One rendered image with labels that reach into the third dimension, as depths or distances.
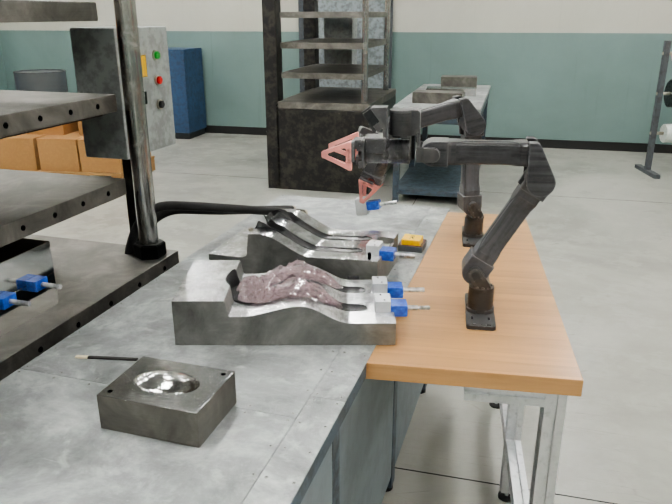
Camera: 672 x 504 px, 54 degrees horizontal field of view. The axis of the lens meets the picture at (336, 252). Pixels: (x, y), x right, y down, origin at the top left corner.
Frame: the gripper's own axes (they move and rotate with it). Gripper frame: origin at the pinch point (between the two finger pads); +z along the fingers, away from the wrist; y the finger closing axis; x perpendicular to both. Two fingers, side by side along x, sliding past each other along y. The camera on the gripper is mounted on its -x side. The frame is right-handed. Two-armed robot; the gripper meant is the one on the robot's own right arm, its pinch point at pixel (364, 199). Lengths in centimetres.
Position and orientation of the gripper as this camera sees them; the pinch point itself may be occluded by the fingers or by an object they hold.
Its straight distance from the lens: 215.0
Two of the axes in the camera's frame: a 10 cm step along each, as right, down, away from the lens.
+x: 9.0, 4.1, -1.3
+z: -3.6, 8.8, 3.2
